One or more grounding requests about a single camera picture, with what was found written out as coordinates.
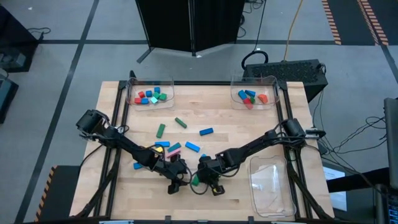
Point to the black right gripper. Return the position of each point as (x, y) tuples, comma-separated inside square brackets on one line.
[(208, 169)]

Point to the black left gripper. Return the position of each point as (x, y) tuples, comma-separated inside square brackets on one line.
[(171, 171)]

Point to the green triangular prism block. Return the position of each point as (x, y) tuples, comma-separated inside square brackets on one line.
[(195, 180)]

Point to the long green block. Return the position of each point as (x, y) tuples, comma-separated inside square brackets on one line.
[(180, 122), (160, 130)]

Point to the small light cyan cube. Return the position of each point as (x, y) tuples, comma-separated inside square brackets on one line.
[(154, 99)]

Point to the small green cube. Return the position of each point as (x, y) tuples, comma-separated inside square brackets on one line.
[(163, 96)]

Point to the blue half-cylinder block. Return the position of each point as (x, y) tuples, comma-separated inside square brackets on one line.
[(145, 100)]

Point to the green half-cylinder block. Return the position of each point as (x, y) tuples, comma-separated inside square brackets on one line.
[(156, 95)]

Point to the small red block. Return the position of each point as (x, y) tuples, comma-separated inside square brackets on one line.
[(137, 100), (141, 94)]

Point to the medium blue block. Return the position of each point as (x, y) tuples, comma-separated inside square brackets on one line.
[(242, 94), (250, 93)]

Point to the medium green block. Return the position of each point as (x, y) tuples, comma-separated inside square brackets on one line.
[(252, 100)]

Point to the orange triangular prism block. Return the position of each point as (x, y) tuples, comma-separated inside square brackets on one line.
[(263, 98)]

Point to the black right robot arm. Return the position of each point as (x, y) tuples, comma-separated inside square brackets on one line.
[(258, 143)]

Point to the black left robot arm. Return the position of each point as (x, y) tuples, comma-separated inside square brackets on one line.
[(124, 144)]

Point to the long pink block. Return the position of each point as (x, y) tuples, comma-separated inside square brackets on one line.
[(173, 153)]

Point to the long teal block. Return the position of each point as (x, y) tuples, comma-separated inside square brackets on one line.
[(174, 147)]

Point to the long yellow block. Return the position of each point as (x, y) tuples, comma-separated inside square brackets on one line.
[(159, 149)]

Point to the long dark blue block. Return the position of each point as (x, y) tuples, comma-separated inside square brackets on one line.
[(206, 131)]

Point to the large clear plastic bin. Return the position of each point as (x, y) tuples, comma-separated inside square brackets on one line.
[(270, 186)]

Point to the black yellow-striped floor mat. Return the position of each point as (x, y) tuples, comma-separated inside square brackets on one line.
[(62, 193)]

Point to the black perforated computer case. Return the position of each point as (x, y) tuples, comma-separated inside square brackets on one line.
[(289, 73)]

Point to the white paper sheet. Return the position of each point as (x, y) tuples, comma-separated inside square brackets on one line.
[(335, 193)]

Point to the black folding partition screen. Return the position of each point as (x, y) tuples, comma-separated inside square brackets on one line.
[(168, 25)]

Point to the black side desk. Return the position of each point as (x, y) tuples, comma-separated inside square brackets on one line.
[(360, 202)]

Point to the dark equipment box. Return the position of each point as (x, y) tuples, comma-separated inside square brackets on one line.
[(7, 99)]

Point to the grey monitor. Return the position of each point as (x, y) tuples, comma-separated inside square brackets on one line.
[(392, 140)]

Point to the black cabinet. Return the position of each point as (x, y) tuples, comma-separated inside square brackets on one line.
[(15, 37)]

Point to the black orange-striped floor mat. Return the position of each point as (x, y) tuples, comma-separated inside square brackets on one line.
[(351, 18)]

